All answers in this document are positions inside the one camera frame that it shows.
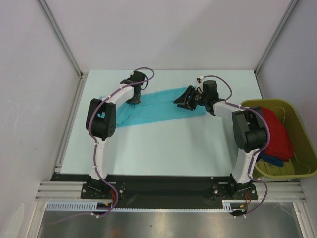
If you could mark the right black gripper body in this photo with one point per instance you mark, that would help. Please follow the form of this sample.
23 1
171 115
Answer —
189 97

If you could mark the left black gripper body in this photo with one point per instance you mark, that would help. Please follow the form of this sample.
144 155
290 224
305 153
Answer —
137 96

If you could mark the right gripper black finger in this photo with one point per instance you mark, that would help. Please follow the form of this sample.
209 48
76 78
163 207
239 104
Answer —
187 107
187 97

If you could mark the turquoise t shirt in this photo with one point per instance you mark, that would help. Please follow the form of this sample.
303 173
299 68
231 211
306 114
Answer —
155 107

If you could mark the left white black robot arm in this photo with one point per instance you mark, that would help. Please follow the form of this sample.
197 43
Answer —
101 122

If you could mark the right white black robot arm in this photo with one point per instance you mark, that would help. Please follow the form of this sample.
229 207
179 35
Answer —
247 126

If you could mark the blue t shirt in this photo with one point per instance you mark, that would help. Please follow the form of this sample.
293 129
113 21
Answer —
270 159

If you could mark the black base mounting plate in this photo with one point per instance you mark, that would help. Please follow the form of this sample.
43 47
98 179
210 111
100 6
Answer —
171 192

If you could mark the olive green plastic bin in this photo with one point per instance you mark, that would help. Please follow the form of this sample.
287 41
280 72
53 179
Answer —
304 162

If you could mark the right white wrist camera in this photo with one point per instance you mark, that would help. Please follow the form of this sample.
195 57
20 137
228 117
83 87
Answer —
200 87

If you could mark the right aluminium frame post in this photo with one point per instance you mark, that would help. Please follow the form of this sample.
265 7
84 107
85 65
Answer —
278 31

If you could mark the aluminium frame post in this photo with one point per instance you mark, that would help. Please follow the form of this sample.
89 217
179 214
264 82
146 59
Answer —
278 31
49 16

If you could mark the white slotted cable duct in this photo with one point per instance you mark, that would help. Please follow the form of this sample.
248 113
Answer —
76 206

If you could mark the left aluminium frame post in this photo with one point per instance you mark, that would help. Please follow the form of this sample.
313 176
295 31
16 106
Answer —
49 16

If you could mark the aluminium front rail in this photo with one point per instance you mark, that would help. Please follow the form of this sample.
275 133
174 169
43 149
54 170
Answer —
71 191

